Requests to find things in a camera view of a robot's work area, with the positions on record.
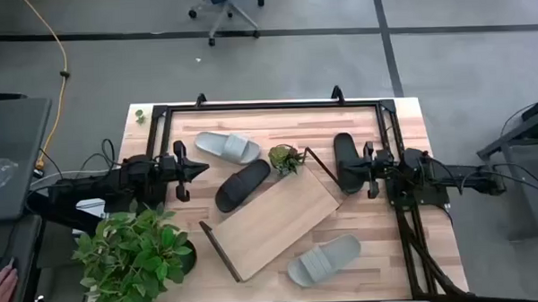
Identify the grey slide sandal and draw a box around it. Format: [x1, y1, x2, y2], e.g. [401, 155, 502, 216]
[285, 233, 363, 289]
[193, 129, 262, 167]

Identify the black low desk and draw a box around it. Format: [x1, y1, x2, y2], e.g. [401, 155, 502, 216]
[0, 214, 47, 302]

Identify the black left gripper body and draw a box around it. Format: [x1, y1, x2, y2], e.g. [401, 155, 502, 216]
[160, 139, 196, 204]

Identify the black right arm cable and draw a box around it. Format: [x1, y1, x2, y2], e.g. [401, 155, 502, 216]
[425, 152, 538, 199]

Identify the small succulent plant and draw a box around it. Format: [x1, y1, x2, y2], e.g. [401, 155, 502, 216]
[267, 142, 307, 178]

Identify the black floor cable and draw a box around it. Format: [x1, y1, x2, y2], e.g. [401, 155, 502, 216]
[38, 144, 119, 180]

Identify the black aluminium table frame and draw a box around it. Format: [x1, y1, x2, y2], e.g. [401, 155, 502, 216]
[143, 92, 472, 302]

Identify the large green potted plant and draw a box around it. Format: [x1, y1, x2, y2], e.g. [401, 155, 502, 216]
[69, 196, 199, 302]

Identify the dark grey side desk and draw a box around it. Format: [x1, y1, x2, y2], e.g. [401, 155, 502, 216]
[474, 91, 538, 243]

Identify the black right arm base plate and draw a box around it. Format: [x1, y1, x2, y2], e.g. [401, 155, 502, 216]
[385, 171, 450, 211]

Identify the yellow cable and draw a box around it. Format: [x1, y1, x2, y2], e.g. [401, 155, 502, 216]
[21, 0, 74, 172]

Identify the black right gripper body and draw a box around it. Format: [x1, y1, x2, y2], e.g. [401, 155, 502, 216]
[361, 140, 396, 201]

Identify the grey floor cable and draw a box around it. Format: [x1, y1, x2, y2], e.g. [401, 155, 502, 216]
[27, 167, 118, 190]

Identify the white box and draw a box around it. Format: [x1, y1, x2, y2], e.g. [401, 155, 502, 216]
[75, 197, 108, 221]

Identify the black slide sandal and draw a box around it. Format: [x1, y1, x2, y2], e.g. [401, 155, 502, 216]
[213, 158, 273, 214]
[332, 131, 367, 196]

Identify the clear plastic bag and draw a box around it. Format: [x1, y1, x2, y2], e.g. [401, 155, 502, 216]
[0, 157, 21, 200]

